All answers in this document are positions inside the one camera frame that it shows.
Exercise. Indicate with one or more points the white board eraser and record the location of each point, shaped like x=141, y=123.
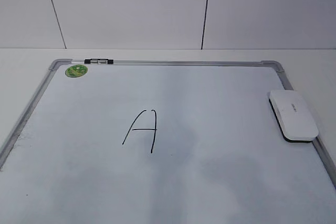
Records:
x=293, y=115

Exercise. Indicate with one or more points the white board with aluminium frame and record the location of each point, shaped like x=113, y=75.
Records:
x=161, y=142

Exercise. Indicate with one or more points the black and clear hanging clip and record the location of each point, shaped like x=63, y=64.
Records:
x=99, y=61

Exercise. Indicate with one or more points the round green magnet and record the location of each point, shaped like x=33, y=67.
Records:
x=76, y=71

